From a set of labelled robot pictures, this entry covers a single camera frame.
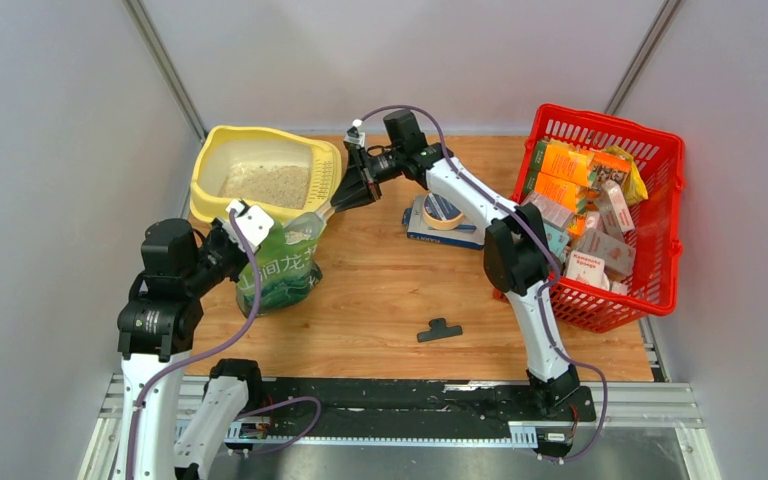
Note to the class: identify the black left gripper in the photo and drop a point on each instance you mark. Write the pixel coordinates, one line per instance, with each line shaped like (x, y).
(216, 232)

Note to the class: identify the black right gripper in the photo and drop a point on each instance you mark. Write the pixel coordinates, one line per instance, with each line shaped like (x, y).
(356, 188)

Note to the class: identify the green cat litter bag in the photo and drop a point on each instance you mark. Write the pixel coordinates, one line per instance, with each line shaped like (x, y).
(285, 260)

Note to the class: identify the clear plastic scoop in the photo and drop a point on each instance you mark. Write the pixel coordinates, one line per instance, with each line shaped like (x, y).
(318, 215)

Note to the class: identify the black bag clip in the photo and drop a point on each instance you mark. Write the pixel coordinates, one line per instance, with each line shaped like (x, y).
(438, 329)

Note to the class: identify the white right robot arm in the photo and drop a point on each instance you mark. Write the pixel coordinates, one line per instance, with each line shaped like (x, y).
(516, 258)

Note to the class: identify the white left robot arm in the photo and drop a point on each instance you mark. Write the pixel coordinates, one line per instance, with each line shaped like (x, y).
(156, 335)

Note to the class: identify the yellow litter box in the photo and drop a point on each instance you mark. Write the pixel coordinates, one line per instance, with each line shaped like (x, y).
(286, 174)

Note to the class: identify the grey labelled box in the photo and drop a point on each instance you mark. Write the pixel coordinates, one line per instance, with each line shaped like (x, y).
(552, 212)

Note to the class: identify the orange green box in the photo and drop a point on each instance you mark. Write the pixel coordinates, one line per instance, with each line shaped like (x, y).
(572, 176)

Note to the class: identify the pink white box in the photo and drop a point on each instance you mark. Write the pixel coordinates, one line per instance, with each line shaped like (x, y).
(612, 198)

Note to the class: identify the blue white card package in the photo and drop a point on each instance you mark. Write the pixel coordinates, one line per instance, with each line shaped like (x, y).
(465, 236)

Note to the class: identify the teal packet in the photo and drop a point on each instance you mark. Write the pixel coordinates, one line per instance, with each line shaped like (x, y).
(557, 241)

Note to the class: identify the yellow snack bag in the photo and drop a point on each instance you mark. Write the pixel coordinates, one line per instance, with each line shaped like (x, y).
(634, 188)

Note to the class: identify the red plastic basket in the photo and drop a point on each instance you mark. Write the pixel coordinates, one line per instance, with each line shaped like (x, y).
(660, 158)

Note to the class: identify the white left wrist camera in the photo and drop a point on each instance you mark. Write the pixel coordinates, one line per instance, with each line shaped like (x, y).
(247, 225)

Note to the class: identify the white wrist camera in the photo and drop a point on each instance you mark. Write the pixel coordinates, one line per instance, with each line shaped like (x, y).
(247, 225)
(354, 138)

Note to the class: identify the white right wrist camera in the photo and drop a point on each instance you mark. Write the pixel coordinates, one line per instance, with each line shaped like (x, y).
(354, 138)

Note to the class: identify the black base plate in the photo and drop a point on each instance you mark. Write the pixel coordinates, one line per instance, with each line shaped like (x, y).
(397, 408)

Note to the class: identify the aluminium frame rail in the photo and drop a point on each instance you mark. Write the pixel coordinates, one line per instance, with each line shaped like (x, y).
(643, 431)

